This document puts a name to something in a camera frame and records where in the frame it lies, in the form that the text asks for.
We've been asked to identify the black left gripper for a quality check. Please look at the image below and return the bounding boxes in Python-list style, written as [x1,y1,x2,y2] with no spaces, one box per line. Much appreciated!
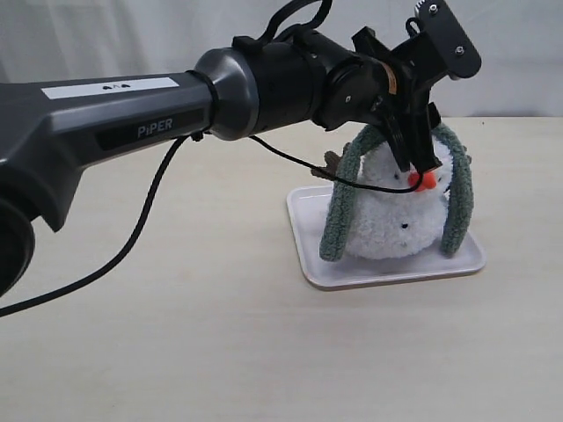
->
[325,26,441,172]

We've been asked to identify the white plush snowman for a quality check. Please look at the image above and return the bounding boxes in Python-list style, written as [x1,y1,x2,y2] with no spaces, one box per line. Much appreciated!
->
[311,131,474,261]

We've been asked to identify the green knitted scarf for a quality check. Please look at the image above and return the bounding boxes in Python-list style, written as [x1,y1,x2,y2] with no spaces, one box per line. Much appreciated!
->
[318,120,475,263]

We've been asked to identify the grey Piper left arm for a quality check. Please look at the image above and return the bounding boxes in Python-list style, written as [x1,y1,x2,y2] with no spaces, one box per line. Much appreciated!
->
[1,25,446,292]

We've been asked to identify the white rectangular tray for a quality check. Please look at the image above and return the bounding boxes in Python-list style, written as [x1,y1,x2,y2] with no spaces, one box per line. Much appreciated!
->
[286,186,486,291]

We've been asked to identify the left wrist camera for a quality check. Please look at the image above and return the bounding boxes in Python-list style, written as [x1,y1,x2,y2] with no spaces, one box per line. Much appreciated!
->
[391,1,482,90]

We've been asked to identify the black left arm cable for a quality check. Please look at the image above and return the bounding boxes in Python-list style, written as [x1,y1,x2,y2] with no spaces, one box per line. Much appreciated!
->
[0,0,423,318]

